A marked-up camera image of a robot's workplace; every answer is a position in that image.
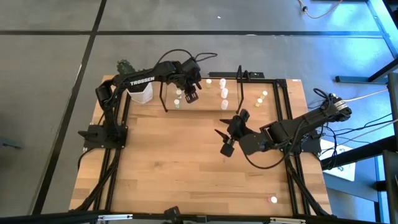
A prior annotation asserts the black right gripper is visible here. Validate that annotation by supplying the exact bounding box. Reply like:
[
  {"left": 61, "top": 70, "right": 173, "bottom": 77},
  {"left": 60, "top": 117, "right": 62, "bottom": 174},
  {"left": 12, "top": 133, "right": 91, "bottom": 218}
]
[{"left": 214, "top": 109, "right": 249, "bottom": 141}]

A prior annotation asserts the white planter pot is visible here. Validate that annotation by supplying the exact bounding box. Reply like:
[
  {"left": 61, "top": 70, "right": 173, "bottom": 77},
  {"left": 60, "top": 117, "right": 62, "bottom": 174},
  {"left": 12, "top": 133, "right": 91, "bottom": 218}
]
[{"left": 126, "top": 81, "right": 154, "bottom": 105}]

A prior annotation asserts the white floor box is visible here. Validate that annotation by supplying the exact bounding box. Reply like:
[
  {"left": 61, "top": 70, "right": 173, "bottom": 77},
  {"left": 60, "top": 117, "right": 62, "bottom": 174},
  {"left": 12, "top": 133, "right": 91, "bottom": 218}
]
[{"left": 320, "top": 139, "right": 357, "bottom": 182}]

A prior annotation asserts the grey floor object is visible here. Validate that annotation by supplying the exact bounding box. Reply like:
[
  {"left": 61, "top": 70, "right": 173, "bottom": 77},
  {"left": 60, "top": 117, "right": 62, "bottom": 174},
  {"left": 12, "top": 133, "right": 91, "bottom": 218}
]
[{"left": 0, "top": 138, "right": 24, "bottom": 150}]

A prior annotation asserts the black gantry beam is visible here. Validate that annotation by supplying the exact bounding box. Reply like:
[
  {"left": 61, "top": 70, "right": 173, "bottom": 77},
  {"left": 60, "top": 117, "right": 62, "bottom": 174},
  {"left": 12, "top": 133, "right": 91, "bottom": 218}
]
[{"left": 0, "top": 210, "right": 398, "bottom": 224}]

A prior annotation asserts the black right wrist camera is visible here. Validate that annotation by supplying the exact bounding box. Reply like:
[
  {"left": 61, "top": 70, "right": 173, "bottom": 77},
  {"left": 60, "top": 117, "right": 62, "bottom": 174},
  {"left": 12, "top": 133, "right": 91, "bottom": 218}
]
[{"left": 220, "top": 138, "right": 236, "bottom": 158}]

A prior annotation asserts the black left wrist camera cable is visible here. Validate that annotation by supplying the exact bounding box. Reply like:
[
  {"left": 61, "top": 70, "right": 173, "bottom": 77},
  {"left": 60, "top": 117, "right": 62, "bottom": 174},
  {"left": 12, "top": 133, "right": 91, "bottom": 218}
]
[{"left": 155, "top": 48, "right": 218, "bottom": 68}]

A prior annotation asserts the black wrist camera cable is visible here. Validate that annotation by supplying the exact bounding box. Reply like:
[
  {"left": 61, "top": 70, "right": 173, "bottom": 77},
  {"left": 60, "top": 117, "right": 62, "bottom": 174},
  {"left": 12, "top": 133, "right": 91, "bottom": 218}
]
[
  {"left": 155, "top": 48, "right": 218, "bottom": 68},
  {"left": 242, "top": 136, "right": 295, "bottom": 170}
]

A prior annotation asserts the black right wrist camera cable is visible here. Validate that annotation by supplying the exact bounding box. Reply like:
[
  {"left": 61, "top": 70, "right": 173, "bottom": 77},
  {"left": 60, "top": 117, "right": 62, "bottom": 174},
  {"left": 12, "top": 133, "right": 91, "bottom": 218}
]
[{"left": 242, "top": 136, "right": 295, "bottom": 170}]

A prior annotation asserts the black aluminium table frame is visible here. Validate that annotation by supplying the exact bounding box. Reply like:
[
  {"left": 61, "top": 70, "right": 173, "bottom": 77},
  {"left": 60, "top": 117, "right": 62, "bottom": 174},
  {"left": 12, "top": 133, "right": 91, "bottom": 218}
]
[{"left": 70, "top": 74, "right": 333, "bottom": 218}]

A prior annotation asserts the black table-level camera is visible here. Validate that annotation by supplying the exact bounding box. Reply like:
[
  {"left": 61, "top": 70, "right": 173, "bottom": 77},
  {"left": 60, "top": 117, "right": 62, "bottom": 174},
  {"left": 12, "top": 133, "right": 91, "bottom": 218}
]
[{"left": 164, "top": 205, "right": 183, "bottom": 224}]

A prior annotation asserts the black right arm cable loop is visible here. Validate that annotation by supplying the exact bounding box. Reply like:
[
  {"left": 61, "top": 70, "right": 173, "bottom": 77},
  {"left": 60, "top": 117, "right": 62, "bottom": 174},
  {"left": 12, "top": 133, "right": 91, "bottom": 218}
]
[{"left": 312, "top": 88, "right": 331, "bottom": 103}]

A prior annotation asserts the silver metal bracket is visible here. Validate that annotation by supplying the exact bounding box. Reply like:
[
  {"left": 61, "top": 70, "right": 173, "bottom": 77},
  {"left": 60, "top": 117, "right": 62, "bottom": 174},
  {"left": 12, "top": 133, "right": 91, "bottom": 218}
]
[
  {"left": 269, "top": 217, "right": 306, "bottom": 224},
  {"left": 97, "top": 213, "right": 134, "bottom": 222}
]

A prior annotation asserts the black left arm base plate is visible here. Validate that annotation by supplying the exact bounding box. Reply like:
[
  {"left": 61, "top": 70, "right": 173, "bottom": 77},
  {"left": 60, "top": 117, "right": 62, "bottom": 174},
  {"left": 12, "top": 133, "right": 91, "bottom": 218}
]
[{"left": 77, "top": 123, "right": 129, "bottom": 150}]

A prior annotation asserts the black neighbouring station frame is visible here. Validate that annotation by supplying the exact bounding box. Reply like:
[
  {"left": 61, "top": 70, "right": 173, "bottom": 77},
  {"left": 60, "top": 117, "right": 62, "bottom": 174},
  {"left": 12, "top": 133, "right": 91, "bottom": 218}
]
[{"left": 320, "top": 57, "right": 398, "bottom": 224}]

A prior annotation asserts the tan floor cable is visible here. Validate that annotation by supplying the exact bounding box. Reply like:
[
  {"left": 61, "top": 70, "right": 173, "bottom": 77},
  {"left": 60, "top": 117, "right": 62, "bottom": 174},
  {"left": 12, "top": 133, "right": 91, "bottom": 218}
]
[{"left": 297, "top": 0, "right": 345, "bottom": 19}]

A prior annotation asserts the yellow plug power cable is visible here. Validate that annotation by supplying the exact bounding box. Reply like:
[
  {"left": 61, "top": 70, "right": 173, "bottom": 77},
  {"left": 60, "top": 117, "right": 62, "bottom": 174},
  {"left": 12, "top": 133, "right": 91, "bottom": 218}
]
[{"left": 341, "top": 88, "right": 389, "bottom": 103}]

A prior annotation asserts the grey floor cable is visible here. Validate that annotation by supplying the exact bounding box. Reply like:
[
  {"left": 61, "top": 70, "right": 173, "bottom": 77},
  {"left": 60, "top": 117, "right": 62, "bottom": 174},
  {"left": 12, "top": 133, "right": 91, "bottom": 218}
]
[{"left": 337, "top": 118, "right": 398, "bottom": 141}]

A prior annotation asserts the black floor cable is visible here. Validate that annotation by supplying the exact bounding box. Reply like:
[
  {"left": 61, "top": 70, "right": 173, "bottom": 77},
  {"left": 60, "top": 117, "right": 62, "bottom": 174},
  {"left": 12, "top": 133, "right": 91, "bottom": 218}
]
[{"left": 320, "top": 112, "right": 394, "bottom": 162}]

